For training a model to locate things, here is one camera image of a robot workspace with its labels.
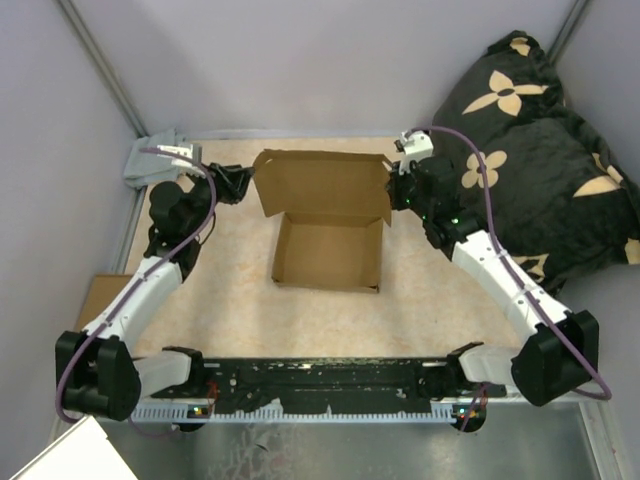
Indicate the black floral pillow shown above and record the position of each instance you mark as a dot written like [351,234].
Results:
[562,205]

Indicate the aluminium frame rail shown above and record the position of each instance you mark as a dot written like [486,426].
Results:
[464,414]

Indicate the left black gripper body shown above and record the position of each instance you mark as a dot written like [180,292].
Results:
[210,172]

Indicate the white board corner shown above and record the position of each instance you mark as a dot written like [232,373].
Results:
[83,451]

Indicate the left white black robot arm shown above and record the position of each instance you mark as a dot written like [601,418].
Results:
[96,373]

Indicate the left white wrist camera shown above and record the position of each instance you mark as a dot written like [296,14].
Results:
[182,158]

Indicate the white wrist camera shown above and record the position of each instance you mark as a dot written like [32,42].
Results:
[414,147]
[182,158]

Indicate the brown cardboard box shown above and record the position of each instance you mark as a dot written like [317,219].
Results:
[333,208]

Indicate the small folded cardboard box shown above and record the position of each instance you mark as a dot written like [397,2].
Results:
[103,290]

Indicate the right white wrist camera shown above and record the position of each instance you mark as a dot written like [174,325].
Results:
[414,147]

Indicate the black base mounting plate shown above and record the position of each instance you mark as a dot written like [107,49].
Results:
[309,385]

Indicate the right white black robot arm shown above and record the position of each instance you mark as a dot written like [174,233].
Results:
[559,348]

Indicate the grey folded cloth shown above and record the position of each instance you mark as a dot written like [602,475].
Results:
[144,169]

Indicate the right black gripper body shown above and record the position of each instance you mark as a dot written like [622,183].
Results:
[403,194]

